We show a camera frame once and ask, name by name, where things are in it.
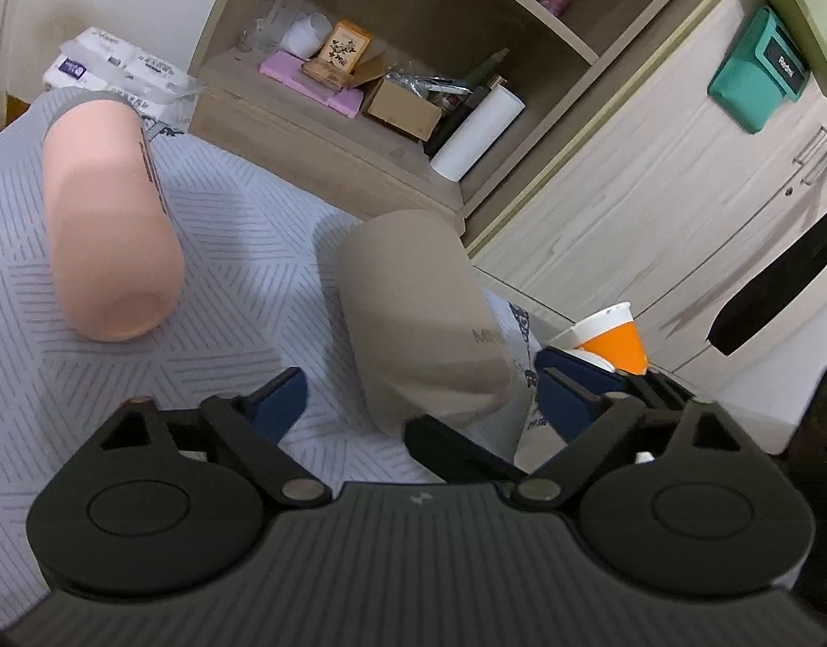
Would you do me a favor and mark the beige Miniso tumbler cup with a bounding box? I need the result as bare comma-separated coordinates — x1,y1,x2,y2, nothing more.
336,210,514,438

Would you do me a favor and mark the orange paper cup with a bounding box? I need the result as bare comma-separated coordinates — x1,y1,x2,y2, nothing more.
573,302,649,375

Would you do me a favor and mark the pink tumbler cup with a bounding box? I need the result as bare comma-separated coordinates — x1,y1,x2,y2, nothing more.
42,91,185,342

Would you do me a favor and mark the patterned white table cloth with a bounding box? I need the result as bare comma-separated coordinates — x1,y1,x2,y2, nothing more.
0,86,570,631

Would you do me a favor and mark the wooden wardrobe cabinet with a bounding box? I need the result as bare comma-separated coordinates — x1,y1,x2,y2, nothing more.
473,0,827,390

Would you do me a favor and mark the white paper towel roll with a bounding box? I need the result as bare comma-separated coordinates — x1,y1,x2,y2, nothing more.
430,85,526,183

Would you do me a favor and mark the white tissue pack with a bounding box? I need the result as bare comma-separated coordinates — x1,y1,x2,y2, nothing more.
42,26,204,132

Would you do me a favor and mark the small cardboard box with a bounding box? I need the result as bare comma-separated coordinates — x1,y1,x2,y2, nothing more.
352,54,442,142

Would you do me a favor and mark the wooden shelf unit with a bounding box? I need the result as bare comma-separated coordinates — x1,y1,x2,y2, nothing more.
190,0,699,229

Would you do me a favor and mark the pink flat box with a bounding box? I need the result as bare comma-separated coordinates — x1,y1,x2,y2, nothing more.
259,51,364,119

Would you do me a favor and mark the teal Redmi pouch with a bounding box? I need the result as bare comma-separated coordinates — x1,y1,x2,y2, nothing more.
707,6,810,134

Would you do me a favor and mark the orange floral card box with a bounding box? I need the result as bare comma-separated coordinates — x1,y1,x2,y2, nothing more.
317,19,371,73

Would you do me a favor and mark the clear bottle beige cap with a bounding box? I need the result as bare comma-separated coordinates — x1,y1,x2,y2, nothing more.
254,0,304,54

